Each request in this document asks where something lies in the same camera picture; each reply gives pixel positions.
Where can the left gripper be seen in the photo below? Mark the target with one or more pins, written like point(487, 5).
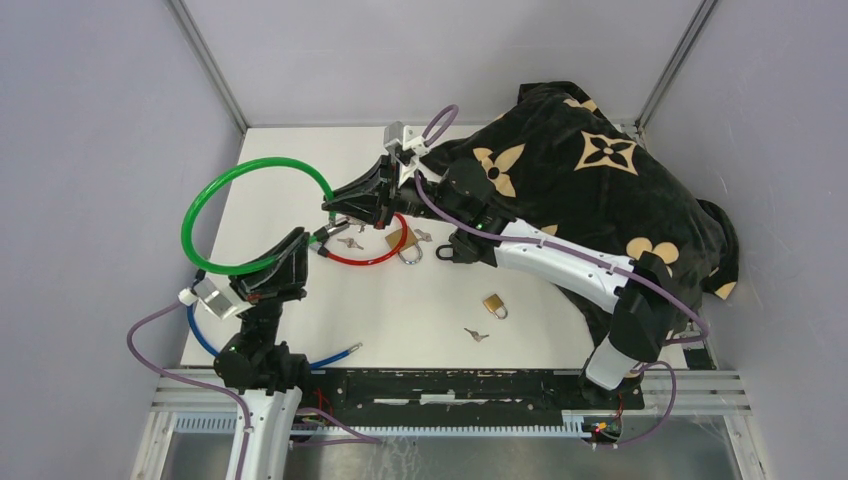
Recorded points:
point(283, 279)

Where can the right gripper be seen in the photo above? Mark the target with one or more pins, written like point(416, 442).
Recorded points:
point(373, 198)

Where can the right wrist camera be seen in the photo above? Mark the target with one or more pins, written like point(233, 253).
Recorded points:
point(405, 149)

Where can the blue cable lock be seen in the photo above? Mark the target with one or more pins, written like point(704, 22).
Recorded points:
point(213, 351)

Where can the small padlock keys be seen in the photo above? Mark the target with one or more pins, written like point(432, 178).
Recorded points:
point(476, 336)

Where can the large padlock keys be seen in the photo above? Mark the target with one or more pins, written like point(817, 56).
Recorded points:
point(423, 236)

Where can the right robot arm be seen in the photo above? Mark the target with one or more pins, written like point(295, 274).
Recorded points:
point(638, 294)

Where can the red cable lock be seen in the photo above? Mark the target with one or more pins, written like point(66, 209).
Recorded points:
point(323, 235)

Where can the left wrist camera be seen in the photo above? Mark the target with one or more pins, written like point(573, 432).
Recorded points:
point(222, 301)

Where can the small brass padlock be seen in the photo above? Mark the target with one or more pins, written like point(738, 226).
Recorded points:
point(495, 306)

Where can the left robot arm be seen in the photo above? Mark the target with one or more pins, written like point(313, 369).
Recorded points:
point(267, 378)

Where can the red cable lock keys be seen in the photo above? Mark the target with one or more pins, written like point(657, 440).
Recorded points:
point(351, 243)

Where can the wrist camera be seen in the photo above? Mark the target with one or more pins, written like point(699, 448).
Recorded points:
point(222, 301)
point(405, 149)

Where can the black floral blanket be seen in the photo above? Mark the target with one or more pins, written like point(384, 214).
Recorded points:
point(558, 163)

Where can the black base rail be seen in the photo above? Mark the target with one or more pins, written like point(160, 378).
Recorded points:
point(369, 397)

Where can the large brass padlock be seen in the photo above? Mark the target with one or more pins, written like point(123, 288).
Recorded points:
point(405, 243)

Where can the green cable lock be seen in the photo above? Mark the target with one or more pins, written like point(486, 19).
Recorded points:
point(204, 196)

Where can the black padlock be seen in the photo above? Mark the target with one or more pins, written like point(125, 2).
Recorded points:
point(455, 254)

